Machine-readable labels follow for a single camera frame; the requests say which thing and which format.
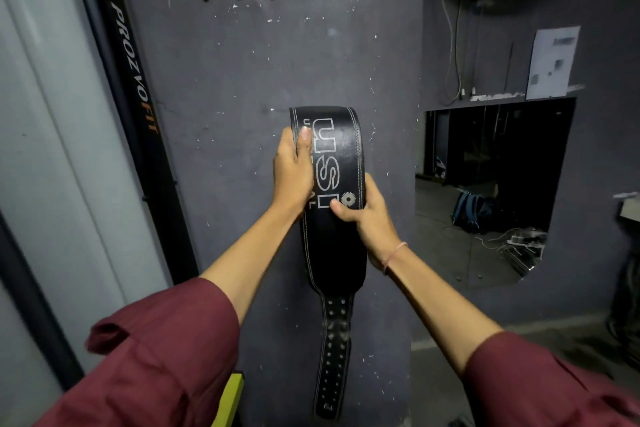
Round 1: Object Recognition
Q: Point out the person's left hand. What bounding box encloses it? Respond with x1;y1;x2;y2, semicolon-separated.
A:
270;126;315;216

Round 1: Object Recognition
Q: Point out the person's right hand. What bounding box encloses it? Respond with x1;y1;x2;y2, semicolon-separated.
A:
329;172;406;271

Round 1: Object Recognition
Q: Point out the black leather weightlifting belt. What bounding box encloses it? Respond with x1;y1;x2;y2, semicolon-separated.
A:
289;105;368;421

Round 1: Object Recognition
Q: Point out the person's left forearm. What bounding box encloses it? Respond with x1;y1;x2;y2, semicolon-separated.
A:
199;201;304;326

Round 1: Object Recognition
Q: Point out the person's right forearm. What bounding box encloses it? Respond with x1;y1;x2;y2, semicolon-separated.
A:
381;243;505;378

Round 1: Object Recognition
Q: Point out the pink wrist band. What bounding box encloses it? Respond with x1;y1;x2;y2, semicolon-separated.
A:
381;242;408;276

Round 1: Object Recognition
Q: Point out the blue backpack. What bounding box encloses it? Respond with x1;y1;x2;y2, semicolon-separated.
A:
450;190;497;234

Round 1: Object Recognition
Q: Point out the yellow object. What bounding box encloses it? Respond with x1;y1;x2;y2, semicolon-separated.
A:
211;373;246;427

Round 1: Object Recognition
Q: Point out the maroon left sleeve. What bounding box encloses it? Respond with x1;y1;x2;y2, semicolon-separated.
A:
31;277;242;427

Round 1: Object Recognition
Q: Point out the maroon sleeve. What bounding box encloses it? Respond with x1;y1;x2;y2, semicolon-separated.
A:
31;277;242;427
463;332;640;427

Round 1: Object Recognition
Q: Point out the white paper sheet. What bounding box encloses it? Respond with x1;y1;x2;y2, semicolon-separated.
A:
525;25;582;101

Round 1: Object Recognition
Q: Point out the maroon right sleeve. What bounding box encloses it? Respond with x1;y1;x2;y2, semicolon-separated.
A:
463;332;640;427

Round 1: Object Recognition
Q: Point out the grey box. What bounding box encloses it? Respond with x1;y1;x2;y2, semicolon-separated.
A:
613;191;640;224

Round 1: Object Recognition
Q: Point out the black machine frame post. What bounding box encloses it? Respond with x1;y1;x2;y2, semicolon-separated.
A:
64;0;201;286

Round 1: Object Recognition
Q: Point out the white power strip with cables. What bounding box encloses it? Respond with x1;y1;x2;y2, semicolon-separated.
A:
475;227;549;277

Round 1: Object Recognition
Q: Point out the white hanging cable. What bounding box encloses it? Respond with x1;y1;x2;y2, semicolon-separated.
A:
437;0;465;106

